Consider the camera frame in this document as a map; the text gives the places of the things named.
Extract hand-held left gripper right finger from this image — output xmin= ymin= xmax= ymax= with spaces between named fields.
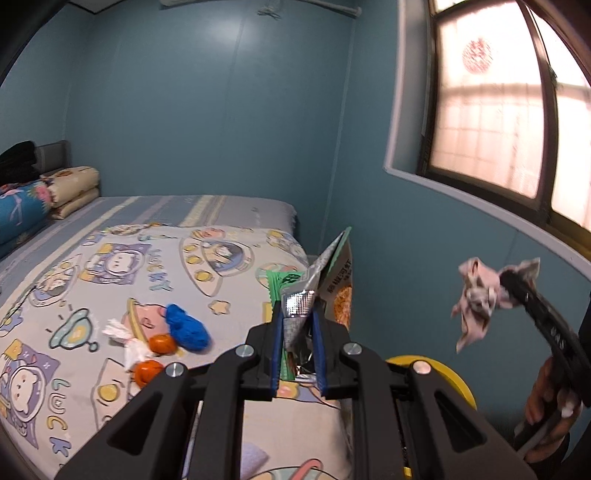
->
xmin=311 ymin=307 xmax=539 ymax=480

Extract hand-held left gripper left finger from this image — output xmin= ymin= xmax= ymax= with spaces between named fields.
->
xmin=55 ymin=311 xmax=284 ymax=480

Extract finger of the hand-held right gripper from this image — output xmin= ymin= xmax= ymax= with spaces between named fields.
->
xmin=499 ymin=270 xmax=561 ymax=335

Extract pink paper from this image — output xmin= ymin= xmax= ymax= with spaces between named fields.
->
xmin=450 ymin=257 xmax=541 ymax=354

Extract green snack packet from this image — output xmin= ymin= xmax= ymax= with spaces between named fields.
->
xmin=265 ymin=226 xmax=355 ymax=384

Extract blue cloth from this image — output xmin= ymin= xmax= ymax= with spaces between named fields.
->
xmin=165 ymin=303 xmax=212 ymax=352

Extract yellow bin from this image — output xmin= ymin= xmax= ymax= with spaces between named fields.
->
xmin=385 ymin=354 xmax=478 ymax=411

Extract orange mandarin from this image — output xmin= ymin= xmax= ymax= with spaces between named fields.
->
xmin=148 ymin=333 xmax=177 ymax=355
xmin=134 ymin=360 xmax=165 ymax=386

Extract white tissue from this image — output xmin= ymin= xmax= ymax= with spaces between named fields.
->
xmin=102 ymin=318 xmax=134 ymax=344
xmin=124 ymin=339 xmax=155 ymax=372

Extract person's right hand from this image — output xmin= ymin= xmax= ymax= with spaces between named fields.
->
xmin=524 ymin=357 xmax=583 ymax=463

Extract bed with grey headboard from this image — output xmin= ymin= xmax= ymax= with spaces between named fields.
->
xmin=0 ymin=141 xmax=356 ymax=480

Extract red window paper cutting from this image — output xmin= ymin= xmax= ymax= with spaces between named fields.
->
xmin=462 ymin=37 xmax=495 ymax=72

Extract beige folded quilt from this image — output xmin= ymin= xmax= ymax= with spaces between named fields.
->
xmin=41 ymin=166 xmax=101 ymax=220

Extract blue floral folded quilt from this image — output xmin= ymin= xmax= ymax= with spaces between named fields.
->
xmin=0 ymin=180 xmax=52 ymax=247

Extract pile of black clothes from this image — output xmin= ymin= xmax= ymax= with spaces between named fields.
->
xmin=0 ymin=141 xmax=40 ymax=185

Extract white air conditioner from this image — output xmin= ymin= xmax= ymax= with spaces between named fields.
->
xmin=159 ymin=0 xmax=259 ymax=7

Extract window with brown frame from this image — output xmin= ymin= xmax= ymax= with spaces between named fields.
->
xmin=385 ymin=0 xmax=591 ymax=259

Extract white wrapped wall pipe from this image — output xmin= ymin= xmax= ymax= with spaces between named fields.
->
xmin=295 ymin=0 xmax=362 ymax=19

